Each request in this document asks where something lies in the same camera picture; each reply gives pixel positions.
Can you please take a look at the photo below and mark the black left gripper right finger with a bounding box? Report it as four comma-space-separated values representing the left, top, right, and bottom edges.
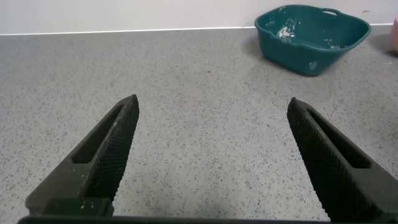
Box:
287, 97, 398, 222

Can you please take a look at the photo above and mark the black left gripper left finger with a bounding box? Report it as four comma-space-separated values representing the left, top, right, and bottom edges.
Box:
25, 94, 140, 217

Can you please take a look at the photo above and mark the pink round bowl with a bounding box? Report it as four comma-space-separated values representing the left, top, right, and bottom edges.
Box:
391, 17, 398, 53

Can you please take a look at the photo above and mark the teal square plastic basin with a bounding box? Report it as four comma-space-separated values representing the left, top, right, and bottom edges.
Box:
254, 4, 373, 77

